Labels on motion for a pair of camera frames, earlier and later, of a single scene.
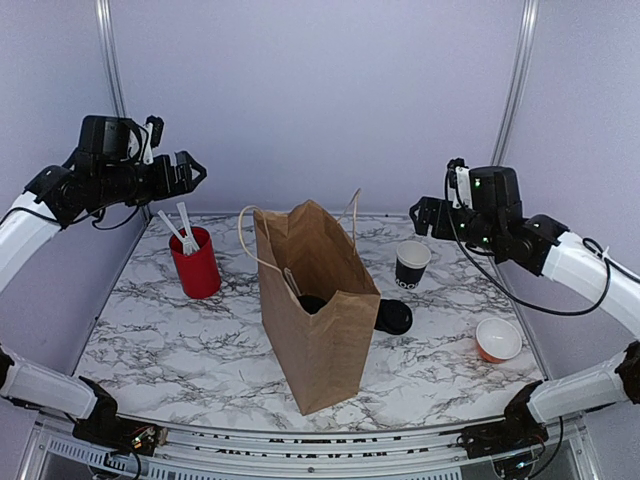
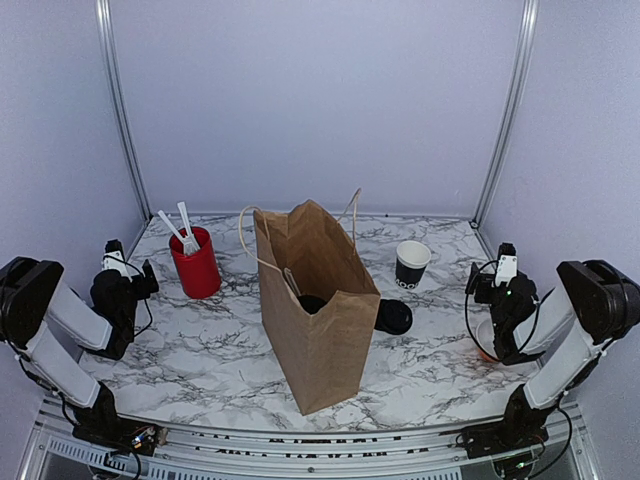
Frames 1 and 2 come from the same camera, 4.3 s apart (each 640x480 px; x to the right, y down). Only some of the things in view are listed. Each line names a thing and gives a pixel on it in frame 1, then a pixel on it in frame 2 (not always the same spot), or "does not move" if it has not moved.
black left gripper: x=183 y=181 to x=143 y=288
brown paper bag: x=319 y=301 does not move
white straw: x=287 y=273 does not move
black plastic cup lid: x=312 y=304 does not move
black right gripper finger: x=424 y=213 to x=472 y=280
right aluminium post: x=518 y=75 does not move
